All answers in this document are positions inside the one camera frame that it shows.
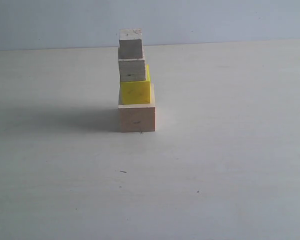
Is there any large pale wooden cube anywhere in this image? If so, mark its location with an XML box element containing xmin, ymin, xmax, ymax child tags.
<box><xmin>118</xmin><ymin>83</ymin><xmax>156</xmax><ymax>133</ymax></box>

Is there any yellow cube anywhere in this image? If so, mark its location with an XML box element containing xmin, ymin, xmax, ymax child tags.
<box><xmin>120</xmin><ymin>64</ymin><xmax>152</xmax><ymax>105</ymax></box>

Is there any medium grained wooden cube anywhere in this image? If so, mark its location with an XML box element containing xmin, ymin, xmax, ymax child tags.
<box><xmin>118</xmin><ymin>46</ymin><xmax>147</xmax><ymax>82</ymax></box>

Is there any smallest pale wooden cube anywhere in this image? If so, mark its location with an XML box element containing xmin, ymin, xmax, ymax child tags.
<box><xmin>119</xmin><ymin>28</ymin><xmax>143</xmax><ymax>59</ymax></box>

